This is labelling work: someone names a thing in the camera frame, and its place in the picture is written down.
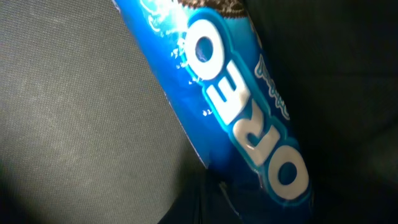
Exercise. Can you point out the blue Oreo cookie pack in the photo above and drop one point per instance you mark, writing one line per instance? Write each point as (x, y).
(209, 61)

